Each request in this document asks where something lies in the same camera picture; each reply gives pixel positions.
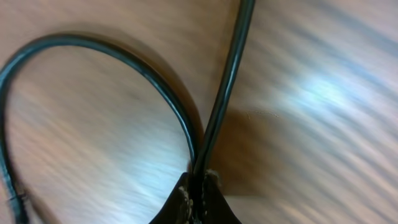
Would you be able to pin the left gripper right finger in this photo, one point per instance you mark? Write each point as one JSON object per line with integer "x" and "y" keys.
{"x": 214, "y": 207}

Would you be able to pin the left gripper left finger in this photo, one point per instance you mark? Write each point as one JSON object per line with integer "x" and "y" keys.
{"x": 178, "y": 207}

